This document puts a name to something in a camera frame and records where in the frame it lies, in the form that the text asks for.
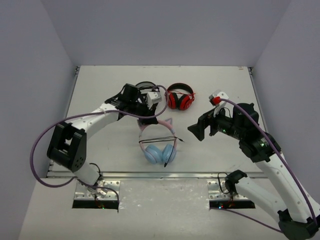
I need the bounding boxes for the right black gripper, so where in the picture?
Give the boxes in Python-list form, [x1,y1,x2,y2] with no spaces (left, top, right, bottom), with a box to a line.
[187,102,244,141]

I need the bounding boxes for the black headphone cable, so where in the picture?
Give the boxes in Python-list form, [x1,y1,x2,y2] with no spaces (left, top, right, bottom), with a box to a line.
[138,135,186,168]

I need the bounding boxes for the pink blue cat-ear headphones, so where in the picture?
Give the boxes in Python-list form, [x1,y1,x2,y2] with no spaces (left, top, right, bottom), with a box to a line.
[137,118,183,167]

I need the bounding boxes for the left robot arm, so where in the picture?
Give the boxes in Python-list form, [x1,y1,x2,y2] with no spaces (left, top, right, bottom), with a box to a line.
[47,83,162,186]

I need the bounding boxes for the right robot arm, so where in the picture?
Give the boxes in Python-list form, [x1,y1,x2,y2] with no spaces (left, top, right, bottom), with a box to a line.
[187,103,320,240]

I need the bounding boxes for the white black headphones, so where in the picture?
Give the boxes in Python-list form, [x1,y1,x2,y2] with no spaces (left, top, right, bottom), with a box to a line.
[135,81,160,94]

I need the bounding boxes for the red black headphones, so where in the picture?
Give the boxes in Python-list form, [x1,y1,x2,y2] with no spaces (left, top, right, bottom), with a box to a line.
[165,83,195,111]

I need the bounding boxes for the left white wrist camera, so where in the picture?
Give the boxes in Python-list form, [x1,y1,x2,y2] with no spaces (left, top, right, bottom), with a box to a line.
[146,91,162,108]

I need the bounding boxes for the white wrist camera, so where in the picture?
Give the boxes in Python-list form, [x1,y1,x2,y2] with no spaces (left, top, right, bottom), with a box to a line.
[146,91,162,108]
[208,89,229,117]

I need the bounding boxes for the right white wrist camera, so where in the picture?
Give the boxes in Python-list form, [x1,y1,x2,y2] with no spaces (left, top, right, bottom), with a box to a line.
[208,89,229,117]

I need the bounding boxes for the right metal base bracket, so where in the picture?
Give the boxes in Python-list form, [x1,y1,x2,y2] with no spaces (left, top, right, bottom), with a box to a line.
[207,179,247,201]

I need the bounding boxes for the metal base bracket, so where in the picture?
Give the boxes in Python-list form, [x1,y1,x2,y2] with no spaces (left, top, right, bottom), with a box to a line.
[207,179,247,201]
[73,179,121,201]

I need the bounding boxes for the metal table edge rail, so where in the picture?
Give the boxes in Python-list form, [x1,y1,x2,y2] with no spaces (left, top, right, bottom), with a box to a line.
[46,171,267,179]

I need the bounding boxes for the left metal base bracket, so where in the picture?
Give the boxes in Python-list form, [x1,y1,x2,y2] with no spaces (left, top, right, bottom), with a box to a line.
[73,179,121,201]

